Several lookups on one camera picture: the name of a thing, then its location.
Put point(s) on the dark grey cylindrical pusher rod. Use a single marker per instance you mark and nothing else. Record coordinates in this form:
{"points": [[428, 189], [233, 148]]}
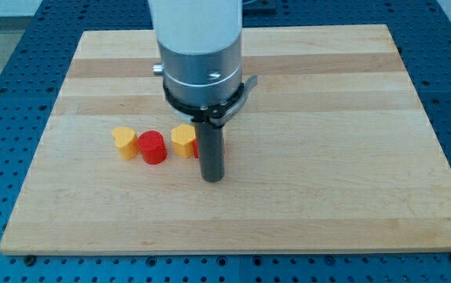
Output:
{"points": [[212, 170]]}

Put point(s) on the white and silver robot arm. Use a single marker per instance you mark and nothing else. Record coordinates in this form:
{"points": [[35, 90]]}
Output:
{"points": [[200, 44]]}

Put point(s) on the yellow heart block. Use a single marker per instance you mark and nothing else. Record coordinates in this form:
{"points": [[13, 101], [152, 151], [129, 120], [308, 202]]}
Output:
{"points": [[125, 140]]}

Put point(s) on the red cylinder block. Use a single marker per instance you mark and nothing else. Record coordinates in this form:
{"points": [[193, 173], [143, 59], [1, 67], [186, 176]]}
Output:
{"points": [[152, 147]]}

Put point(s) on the red star block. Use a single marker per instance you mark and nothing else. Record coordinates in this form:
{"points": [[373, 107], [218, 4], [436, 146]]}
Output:
{"points": [[195, 149]]}

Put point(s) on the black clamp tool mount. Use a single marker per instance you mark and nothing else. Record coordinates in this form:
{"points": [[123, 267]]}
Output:
{"points": [[215, 115]]}

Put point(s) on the yellow hexagon block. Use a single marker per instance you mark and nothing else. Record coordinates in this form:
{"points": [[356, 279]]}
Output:
{"points": [[182, 138]]}

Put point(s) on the light wooden board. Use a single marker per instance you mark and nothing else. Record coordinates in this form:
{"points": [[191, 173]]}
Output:
{"points": [[332, 153]]}

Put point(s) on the blue perforated metal table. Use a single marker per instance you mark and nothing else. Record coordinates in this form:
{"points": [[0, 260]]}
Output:
{"points": [[31, 81]]}

